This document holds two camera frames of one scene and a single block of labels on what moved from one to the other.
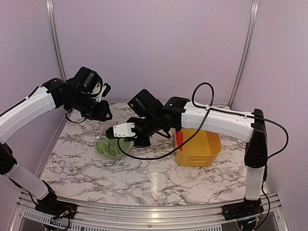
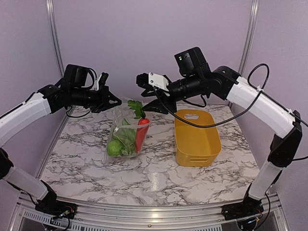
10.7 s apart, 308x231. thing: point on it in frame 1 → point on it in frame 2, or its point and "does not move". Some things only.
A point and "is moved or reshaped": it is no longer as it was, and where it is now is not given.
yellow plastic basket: x=201 y=150 does not move
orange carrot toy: x=179 y=139 is moved or reshaped
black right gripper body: x=149 y=125 → x=192 y=86
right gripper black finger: x=142 y=140 → x=157 y=106
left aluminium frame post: x=49 y=7 does not move
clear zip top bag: x=109 y=148 is moved or reshaped
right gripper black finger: x=168 y=136 → x=149 y=92
